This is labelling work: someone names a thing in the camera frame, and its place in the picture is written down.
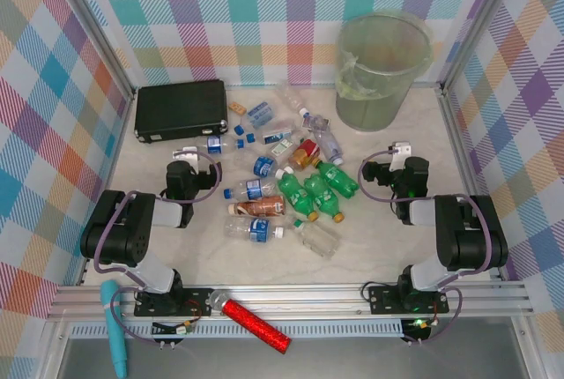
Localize green soda bottle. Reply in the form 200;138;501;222
276;174;320;222
311;158;360;199
303;174;345;225

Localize clear bottle purple tint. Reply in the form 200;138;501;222
306;116;345;166

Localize short bottle blue label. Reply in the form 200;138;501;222
252;156;287;179

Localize brown coffee drink bottle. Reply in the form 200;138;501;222
226;196;287;218

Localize clear bottle blue label white cap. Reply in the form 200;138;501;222
224;215;286;244

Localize red label tea bottle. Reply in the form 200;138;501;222
284;138;322;176

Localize clear bottle green label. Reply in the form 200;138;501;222
271;134;309;159

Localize clear bottle green cap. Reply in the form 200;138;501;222
291;218;343;260

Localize translucent green waste bin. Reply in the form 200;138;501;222
335;8;435;132

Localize black hard case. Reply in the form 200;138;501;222
134;78;230;145

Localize clear bottle without label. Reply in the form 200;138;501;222
276;83;311;116

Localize right small connector board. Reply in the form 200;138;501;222
400;316;440;347

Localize small connector board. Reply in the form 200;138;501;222
400;316;440;347
152;319;195;349

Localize red glitter tube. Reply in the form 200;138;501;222
222;299;293;356

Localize left small connector board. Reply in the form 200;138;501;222
152;319;195;349

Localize teal handheld tool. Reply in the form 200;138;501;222
100;280;130;378

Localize grey metal shelf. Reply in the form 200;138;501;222
39;321;543;379

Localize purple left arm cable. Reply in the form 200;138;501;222
93;149;223;345

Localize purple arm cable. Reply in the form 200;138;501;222
359;147;493;345
93;149;223;345

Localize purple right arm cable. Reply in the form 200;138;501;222
359;147;493;345

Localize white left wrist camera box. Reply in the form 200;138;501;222
174;145;200;163

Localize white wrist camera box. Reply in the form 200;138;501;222
174;145;200;163
389;141;414;160

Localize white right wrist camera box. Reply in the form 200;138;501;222
389;141;414;160

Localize aluminium frame side rail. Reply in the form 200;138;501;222
438;83;506;283
77;92;136;286

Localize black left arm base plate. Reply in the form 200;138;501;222
133;286;211;319

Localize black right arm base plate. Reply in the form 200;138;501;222
367;284;450;316

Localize aluminium mounting rail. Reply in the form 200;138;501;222
47;284;530;323

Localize slotted grey cable duct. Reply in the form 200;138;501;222
70;319;406;339

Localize aluminium frame post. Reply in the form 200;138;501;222
439;0;523;89
55;0;136;100

